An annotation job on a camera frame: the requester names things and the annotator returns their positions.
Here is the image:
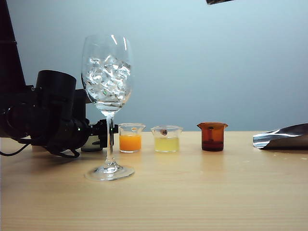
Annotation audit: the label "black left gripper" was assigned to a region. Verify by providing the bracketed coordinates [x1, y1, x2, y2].
[28, 69, 108, 153]

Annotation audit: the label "grey glass measuring cup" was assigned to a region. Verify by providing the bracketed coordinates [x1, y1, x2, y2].
[81, 138, 103, 153]

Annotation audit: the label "measuring cup with orange juice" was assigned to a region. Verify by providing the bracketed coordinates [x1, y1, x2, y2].
[117, 123, 146, 154]

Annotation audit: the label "measuring cup with yellow juice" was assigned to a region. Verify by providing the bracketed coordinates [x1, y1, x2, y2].
[150, 126, 183, 153]

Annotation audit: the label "amber glass measuring cup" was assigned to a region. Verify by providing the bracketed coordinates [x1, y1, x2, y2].
[196, 122, 229, 152]

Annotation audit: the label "clear wine glass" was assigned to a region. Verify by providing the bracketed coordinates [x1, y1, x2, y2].
[81, 35, 135, 182]

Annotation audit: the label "clear ice cubes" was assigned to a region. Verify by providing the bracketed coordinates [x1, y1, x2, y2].
[85, 54, 132, 103]

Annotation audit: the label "shiny metal piece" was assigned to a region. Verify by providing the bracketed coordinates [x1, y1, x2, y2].
[205, 0, 236, 5]

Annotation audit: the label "shiny silver metal scoop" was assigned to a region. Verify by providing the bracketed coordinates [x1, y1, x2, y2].
[252, 123, 308, 151]

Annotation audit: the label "black cable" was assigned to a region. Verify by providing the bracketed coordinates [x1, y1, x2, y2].
[0, 137, 81, 159]

